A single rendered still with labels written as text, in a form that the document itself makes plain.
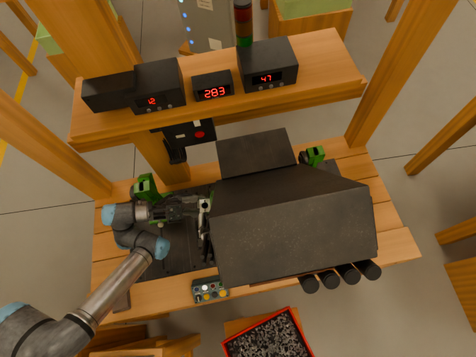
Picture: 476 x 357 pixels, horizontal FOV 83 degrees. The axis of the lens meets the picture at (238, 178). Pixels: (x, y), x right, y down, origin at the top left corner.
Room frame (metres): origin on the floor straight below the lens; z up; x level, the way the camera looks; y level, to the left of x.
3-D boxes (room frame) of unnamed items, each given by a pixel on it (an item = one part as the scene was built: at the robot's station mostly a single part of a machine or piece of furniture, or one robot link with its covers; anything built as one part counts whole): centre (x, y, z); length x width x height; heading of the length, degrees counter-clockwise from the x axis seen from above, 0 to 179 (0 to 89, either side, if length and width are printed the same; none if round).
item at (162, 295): (0.14, 0.01, 0.82); 1.50 x 0.14 x 0.15; 92
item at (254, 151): (0.56, -0.08, 1.07); 0.30 x 0.18 x 0.34; 92
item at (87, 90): (0.62, 0.32, 1.59); 0.15 x 0.07 x 0.07; 92
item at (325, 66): (0.68, 0.03, 1.52); 0.90 x 0.25 x 0.04; 92
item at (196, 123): (0.62, 0.14, 1.42); 0.17 x 0.12 x 0.15; 92
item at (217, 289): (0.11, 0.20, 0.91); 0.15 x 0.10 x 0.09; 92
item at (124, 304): (0.13, 0.60, 0.91); 0.10 x 0.08 x 0.03; 6
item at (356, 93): (0.79, 0.03, 1.23); 1.30 x 0.05 x 0.09; 92
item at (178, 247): (0.42, 0.02, 0.89); 1.10 x 0.42 x 0.02; 92
